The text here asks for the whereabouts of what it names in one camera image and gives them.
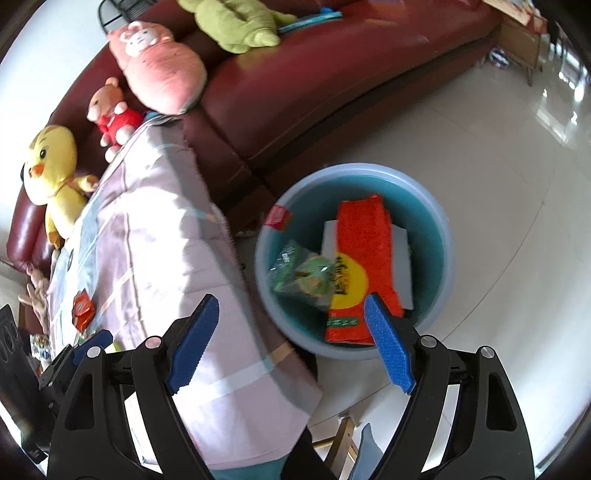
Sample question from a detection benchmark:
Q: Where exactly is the green white cardboard box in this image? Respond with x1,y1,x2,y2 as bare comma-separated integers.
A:
321,220,414,310

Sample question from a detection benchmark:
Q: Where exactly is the long red plastic bag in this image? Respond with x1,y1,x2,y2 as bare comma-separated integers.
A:
325,194,405,346

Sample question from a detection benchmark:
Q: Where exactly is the clear green snack bag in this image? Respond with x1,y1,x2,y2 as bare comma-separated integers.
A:
267,240,335,311

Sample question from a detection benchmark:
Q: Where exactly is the blue grey trash bin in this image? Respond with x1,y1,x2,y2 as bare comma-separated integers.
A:
254,163,455,360

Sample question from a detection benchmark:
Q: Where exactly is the candy jar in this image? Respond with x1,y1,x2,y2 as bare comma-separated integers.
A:
29,333,52,371

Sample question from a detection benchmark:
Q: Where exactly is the orange snack wrapper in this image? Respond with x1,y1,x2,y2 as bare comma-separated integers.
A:
72,289,96,333

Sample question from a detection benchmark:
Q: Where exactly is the beige plush hand toy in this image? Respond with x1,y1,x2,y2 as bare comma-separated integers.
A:
18,265,49,334

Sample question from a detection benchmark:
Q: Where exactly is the pink plaid tablecloth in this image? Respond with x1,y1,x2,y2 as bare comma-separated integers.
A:
48,118,322,479

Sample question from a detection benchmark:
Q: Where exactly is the yellow duck plush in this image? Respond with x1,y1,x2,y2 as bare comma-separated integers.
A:
23,125,99,249

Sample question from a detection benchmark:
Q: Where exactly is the teddy bear red shirt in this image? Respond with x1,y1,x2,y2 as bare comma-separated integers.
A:
87,77,143,163

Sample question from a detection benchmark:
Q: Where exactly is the pink carrot plush pillow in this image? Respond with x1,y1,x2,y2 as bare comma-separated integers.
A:
107,21,207,115

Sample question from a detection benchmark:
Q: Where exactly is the dark red leather sofa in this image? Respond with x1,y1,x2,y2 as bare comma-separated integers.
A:
1,1,501,270

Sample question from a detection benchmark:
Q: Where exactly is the wooden side table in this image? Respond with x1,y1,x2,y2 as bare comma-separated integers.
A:
483,0,547,86

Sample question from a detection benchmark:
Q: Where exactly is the green dinosaur plush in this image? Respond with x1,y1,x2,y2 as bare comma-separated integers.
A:
177,0,297,54

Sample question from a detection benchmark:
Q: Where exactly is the blue toy on sofa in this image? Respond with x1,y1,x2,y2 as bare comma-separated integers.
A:
277,7,342,35

